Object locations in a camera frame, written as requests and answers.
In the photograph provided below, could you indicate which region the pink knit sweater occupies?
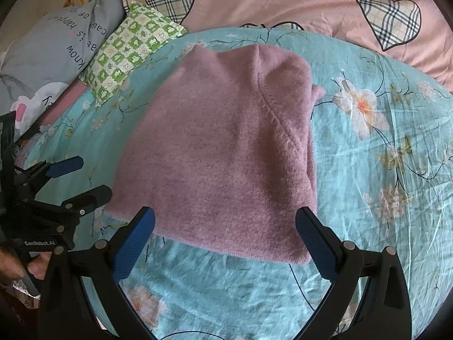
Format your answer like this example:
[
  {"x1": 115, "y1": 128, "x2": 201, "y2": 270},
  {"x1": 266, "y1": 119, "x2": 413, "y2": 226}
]
[{"x1": 106, "y1": 44, "x2": 326, "y2": 266}]

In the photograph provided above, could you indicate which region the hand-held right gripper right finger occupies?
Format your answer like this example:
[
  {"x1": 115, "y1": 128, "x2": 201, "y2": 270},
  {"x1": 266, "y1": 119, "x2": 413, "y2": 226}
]
[{"x1": 295, "y1": 206, "x2": 413, "y2": 340}]

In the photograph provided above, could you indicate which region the pink quilt with plaid hearts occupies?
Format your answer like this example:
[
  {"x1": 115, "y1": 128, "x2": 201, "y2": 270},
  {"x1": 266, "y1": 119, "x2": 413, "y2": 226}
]
[{"x1": 120, "y1": 0, "x2": 453, "y2": 96}]

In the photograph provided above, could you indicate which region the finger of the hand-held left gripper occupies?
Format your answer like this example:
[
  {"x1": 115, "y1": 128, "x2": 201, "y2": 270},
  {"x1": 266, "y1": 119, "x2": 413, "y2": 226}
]
[
  {"x1": 15, "y1": 155, "x2": 85, "y2": 187},
  {"x1": 35, "y1": 184, "x2": 113, "y2": 221}
]

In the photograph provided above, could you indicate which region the pink cloth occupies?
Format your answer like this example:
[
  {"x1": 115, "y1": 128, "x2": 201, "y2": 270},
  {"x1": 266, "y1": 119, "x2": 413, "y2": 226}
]
[{"x1": 39, "y1": 80, "x2": 89, "y2": 128}]

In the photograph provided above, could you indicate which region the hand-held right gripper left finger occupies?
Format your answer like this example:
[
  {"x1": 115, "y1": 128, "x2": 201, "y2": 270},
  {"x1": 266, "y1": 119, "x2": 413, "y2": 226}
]
[{"x1": 36, "y1": 206, "x2": 156, "y2": 340}]

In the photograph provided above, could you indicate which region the green checkered pillow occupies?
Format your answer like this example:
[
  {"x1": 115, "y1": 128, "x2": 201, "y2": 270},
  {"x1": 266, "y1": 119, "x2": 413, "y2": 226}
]
[{"x1": 80, "y1": 2, "x2": 187, "y2": 109}]

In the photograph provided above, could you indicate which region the person's left hand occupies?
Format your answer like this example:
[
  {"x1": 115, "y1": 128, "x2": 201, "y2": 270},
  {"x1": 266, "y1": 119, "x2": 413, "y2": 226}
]
[{"x1": 0, "y1": 244, "x2": 52, "y2": 281}]

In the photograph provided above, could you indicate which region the teal floral bed sheet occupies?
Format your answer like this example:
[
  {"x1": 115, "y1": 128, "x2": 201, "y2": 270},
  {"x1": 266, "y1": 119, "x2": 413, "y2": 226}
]
[{"x1": 21, "y1": 28, "x2": 453, "y2": 340}]

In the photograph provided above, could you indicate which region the grey printed pillow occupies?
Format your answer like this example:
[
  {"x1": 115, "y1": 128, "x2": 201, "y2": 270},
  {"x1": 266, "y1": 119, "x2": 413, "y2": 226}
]
[{"x1": 0, "y1": 0, "x2": 128, "y2": 135}]

